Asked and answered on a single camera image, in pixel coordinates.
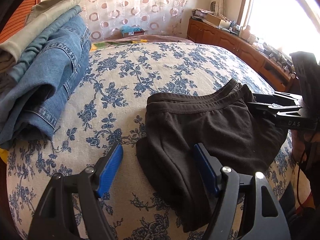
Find circle-patterned sheer curtain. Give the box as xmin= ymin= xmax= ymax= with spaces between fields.
xmin=41 ymin=0 xmax=192 ymax=43

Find grey-green pants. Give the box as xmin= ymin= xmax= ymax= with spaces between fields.
xmin=0 ymin=0 xmax=84 ymax=65

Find person's right hand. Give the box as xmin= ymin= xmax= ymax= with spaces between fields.
xmin=291 ymin=130 xmax=307 ymax=164

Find small cardboard box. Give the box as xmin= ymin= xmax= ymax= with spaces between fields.
xmin=121 ymin=29 xmax=145 ymax=39

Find wooden cabinet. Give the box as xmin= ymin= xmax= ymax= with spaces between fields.
xmin=187 ymin=17 xmax=298 ymax=93

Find light blue jeans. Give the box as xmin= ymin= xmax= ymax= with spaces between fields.
xmin=7 ymin=5 xmax=83 ymax=80

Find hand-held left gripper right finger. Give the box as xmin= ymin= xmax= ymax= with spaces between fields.
xmin=193 ymin=143 xmax=292 ymax=240

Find black cable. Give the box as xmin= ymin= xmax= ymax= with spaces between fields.
xmin=296 ymin=135 xmax=309 ymax=208

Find black t-shirt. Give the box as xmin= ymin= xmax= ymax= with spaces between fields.
xmin=136 ymin=78 xmax=288 ymax=233

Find blue floral bedsheet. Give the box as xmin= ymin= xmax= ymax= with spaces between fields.
xmin=6 ymin=41 xmax=298 ymax=240

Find wooden slatted wardrobe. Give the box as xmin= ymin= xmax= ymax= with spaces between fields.
xmin=0 ymin=0 xmax=42 ymax=45

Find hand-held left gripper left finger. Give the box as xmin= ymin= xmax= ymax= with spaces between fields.
xmin=27 ymin=144 xmax=123 ymax=240

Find person's leg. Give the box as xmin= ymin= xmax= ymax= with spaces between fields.
xmin=284 ymin=180 xmax=320 ymax=240

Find window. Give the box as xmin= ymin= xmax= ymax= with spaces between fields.
xmin=236 ymin=0 xmax=320 ymax=63

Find pile of papers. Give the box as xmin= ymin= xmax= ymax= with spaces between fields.
xmin=191 ymin=9 xmax=215 ymax=20

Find colourful floral blanket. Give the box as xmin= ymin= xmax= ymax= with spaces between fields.
xmin=89 ymin=34 xmax=190 ymax=52

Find open tan cardboard box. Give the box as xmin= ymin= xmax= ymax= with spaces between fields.
xmin=205 ymin=14 xmax=232 ymax=29

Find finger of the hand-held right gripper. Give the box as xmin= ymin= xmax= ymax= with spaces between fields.
xmin=252 ymin=92 xmax=302 ymax=108
xmin=246 ymin=102 xmax=316 ymax=130

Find black devices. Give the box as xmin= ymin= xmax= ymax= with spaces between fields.
xmin=262 ymin=45 xmax=293 ymax=73

